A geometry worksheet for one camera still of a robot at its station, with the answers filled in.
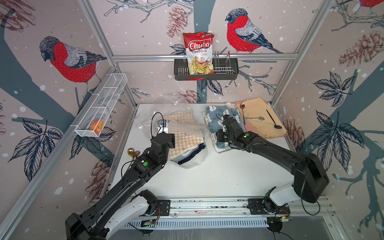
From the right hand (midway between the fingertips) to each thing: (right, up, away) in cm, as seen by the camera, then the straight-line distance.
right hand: (216, 132), depth 86 cm
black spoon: (+46, +3, +20) cm, 51 cm away
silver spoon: (+37, +9, +25) cm, 45 cm away
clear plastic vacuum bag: (-28, +22, +34) cm, 49 cm away
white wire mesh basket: (-64, +8, -14) cm, 66 cm away
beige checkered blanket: (-18, -2, +8) cm, 19 cm away
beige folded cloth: (+37, +12, +28) cm, 48 cm away
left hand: (-26, +4, -13) cm, 29 cm away
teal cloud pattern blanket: (+1, +10, +14) cm, 18 cm away
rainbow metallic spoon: (+25, +18, +32) cm, 44 cm away
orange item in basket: (-56, +6, -22) cm, 60 cm away
